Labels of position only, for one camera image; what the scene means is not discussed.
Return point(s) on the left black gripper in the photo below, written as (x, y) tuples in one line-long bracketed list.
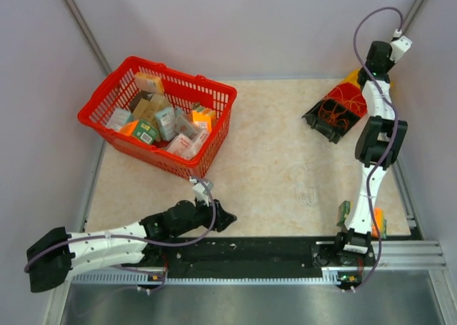
[(222, 218)]

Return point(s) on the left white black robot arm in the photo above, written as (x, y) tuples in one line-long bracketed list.
[(60, 255)]

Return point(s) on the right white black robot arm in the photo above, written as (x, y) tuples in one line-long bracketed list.
[(378, 145)]

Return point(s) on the pink white box in basket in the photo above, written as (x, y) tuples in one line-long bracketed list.
[(187, 148)]

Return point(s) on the bright orange pack in basket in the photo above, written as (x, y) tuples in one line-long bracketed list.
[(204, 118)]

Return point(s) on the red plastic shopping basket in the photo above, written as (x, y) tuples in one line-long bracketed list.
[(181, 89)]

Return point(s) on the pale blue box in basket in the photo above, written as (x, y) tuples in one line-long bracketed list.
[(165, 119)]

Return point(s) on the green orange sponge pack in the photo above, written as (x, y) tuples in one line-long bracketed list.
[(379, 225)]

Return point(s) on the green orange box in basket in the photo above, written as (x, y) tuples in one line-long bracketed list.
[(140, 130)]

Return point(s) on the tan box in basket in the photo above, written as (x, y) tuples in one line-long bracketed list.
[(146, 109)]

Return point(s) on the black plastic bin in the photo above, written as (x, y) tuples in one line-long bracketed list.
[(330, 120)]

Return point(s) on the red plastic bin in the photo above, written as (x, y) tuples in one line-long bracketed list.
[(350, 98)]

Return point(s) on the yellow plastic bin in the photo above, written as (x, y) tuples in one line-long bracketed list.
[(352, 78)]

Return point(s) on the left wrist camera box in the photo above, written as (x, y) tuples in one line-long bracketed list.
[(202, 188)]

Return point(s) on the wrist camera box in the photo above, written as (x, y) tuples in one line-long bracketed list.
[(400, 44), (202, 188)]

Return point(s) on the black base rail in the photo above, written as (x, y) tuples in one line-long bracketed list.
[(263, 261)]

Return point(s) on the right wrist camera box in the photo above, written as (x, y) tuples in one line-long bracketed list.
[(400, 44)]

